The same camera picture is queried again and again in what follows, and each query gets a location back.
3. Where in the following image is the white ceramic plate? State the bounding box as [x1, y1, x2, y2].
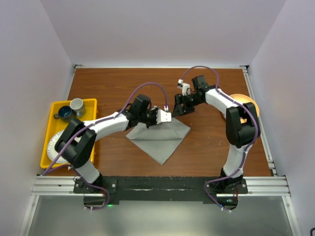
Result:
[47, 130, 63, 161]

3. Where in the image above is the aluminium right frame rail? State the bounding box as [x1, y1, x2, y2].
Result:
[240, 65, 278, 177]

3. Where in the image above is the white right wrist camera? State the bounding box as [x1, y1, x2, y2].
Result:
[177, 79, 191, 96]

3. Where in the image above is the aluminium frame rail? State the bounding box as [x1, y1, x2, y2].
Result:
[31, 176, 290, 196]
[240, 65, 278, 177]

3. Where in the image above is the orange divided plate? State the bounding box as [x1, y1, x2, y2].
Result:
[222, 93, 260, 122]

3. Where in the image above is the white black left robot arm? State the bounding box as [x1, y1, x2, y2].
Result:
[54, 94, 162, 194]

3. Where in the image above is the grey ceramic mug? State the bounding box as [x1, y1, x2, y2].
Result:
[70, 98, 86, 118]

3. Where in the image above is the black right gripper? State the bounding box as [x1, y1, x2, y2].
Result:
[171, 93, 203, 118]

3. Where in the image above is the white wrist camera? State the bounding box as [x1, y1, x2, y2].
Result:
[177, 79, 191, 96]
[157, 106, 172, 124]

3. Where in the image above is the grey cloth napkin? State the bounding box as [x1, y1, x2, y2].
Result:
[126, 118, 190, 165]

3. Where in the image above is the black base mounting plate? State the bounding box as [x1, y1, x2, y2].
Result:
[73, 176, 248, 206]

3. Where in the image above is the yellow plastic tray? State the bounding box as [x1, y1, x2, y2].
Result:
[40, 98, 97, 169]

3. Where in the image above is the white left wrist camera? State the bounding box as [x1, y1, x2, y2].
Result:
[157, 106, 172, 124]

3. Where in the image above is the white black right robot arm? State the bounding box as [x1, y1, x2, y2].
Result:
[172, 76, 260, 193]

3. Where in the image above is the aluminium front frame rail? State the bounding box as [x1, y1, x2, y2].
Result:
[31, 176, 290, 196]

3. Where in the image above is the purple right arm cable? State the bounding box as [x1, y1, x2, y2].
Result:
[181, 65, 259, 209]

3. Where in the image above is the dark blue ceramic cup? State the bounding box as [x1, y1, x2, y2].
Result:
[53, 106, 76, 122]

